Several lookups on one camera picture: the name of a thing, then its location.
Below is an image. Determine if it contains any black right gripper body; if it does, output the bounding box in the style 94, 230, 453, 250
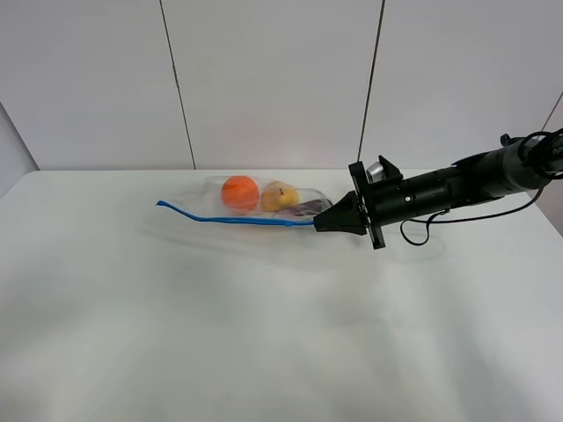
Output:
348, 155, 404, 250

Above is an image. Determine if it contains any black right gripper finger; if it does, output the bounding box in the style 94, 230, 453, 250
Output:
317, 191, 357, 219
313, 216, 367, 236

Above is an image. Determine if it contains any clear zip bag blue zipper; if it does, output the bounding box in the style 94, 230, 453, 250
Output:
157, 176, 330, 227

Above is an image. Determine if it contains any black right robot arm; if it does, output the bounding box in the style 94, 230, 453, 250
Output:
313, 130, 562, 250

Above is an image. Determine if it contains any purple eggplant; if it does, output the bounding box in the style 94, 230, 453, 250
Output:
276, 198, 333, 219

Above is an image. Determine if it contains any orange fruit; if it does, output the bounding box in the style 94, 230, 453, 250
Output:
221, 176, 260, 212

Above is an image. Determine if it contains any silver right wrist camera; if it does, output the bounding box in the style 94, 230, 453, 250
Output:
366, 162, 386, 184

